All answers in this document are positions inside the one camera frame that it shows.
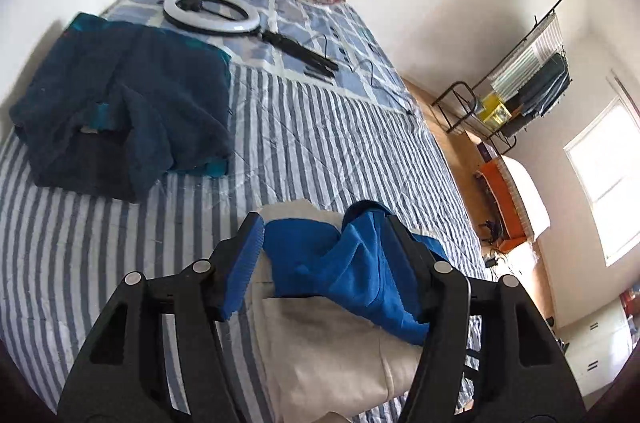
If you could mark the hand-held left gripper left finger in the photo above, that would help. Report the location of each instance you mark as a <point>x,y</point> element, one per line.
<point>245,263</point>

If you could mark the striped bed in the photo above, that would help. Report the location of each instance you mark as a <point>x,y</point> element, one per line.
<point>325,143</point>

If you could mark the blue checked sheet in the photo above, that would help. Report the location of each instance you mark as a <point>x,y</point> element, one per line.
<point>310,18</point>

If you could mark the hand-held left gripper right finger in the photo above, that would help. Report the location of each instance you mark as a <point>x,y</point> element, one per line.
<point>425,268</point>

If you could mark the orange covered stool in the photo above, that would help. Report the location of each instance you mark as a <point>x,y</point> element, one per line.
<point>525,193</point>

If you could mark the white drawer cabinet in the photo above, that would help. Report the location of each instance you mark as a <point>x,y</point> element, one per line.
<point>595,343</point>

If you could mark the striped hanging towel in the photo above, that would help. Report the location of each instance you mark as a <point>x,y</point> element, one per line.
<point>525,53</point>

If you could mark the dark hanging clothes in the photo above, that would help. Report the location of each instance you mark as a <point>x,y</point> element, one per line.
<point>545,85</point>

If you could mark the dark blue garment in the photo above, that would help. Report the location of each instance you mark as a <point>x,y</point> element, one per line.
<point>125,93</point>

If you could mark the window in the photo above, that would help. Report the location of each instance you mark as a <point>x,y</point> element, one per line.
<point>605,183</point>

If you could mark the beige and blue jacket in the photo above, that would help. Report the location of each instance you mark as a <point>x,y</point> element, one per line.
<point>320,353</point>

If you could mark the small black tripod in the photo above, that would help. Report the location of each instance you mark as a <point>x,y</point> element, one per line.
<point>492,230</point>

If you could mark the black clothes rack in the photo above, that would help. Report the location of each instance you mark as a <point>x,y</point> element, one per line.
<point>507,138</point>

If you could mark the yellow box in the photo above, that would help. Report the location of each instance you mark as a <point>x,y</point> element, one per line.
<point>492,110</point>

